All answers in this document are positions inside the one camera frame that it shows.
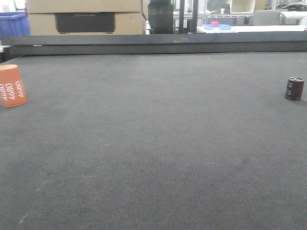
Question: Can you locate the blue plastic crate background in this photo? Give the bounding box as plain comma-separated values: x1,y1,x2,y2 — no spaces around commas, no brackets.
0,11,31,39

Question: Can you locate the pink small object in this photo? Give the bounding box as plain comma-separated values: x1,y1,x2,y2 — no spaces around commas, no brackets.
211,21,219,27

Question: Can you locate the large cardboard box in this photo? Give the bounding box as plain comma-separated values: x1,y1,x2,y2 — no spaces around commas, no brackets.
25,0,149,35

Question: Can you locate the orange cylindrical capacitor 4680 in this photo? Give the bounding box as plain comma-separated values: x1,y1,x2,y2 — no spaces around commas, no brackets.
0,64,27,107

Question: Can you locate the black table edge rail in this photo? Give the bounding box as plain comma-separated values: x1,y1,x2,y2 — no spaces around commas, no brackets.
1,31,307,56

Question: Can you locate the blue tray background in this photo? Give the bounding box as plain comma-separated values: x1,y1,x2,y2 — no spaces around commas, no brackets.
203,24,232,31

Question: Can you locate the dark brown cylindrical capacitor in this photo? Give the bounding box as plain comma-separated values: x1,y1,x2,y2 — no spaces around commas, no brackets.
285,77,305,101

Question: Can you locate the black ribbed bin background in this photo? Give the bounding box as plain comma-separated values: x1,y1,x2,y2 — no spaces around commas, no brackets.
148,0,173,34

